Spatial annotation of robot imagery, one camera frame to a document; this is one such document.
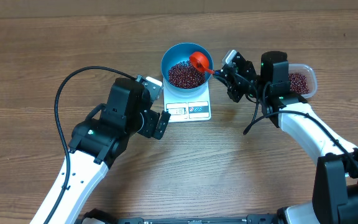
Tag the white digital kitchen scale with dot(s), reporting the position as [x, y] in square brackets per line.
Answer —
[187, 105]

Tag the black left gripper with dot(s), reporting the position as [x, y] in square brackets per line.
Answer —
[153, 117]

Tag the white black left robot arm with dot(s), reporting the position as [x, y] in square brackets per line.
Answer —
[97, 142]

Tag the red adzuki beans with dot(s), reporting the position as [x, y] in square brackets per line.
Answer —
[298, 83]

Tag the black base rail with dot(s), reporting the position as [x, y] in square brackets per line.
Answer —
[99, 216]

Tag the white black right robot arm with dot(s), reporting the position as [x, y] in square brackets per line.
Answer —
[335, 191]

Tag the clear plastic container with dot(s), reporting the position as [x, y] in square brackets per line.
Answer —
[308, 72]

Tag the red beans in bowl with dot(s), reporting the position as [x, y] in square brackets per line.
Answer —
[185, 76]

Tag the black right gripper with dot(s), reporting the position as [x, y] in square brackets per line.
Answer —
[237, 91]

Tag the teal blue bowl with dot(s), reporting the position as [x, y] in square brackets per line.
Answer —
[181, 52]

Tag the orange measuring scoop blue handle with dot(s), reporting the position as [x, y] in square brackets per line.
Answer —
[200, 62]

